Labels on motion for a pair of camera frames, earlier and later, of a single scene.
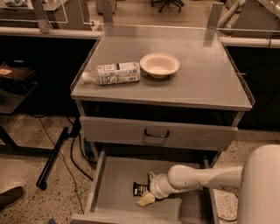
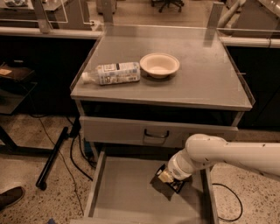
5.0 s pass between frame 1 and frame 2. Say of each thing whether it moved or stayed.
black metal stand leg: stayed
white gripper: moved
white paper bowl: stayed
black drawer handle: stayed
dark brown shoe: stayed
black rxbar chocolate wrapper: moved
